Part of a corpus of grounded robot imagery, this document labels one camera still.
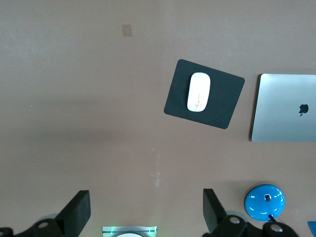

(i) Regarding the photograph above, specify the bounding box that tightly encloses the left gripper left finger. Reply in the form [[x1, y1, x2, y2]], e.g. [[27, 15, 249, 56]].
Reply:
[[24, 190, 91, 237]]

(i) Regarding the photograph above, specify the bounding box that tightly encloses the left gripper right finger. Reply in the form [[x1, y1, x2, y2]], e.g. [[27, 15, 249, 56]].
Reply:
[[202, 189, 250, 237]]

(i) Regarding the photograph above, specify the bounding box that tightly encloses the white computer mouse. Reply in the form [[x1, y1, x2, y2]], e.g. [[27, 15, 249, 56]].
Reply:
[[186, 72, 211, 113]]

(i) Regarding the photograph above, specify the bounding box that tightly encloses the black mouse pad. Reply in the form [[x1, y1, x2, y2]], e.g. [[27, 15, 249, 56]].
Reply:
[[163, 58, 245, 130]]

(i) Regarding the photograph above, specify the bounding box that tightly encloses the blue desk lamp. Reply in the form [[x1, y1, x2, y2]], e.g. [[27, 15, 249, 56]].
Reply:
[[244, 184, 316, 234]]

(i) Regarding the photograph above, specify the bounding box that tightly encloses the silver closed laptop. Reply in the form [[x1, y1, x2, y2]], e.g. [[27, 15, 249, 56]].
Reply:
[[251, 73, 316, 143]]

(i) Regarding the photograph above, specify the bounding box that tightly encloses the small beige tape patch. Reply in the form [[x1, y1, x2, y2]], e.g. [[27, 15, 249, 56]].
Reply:
[[122, 24, 133, 38]]

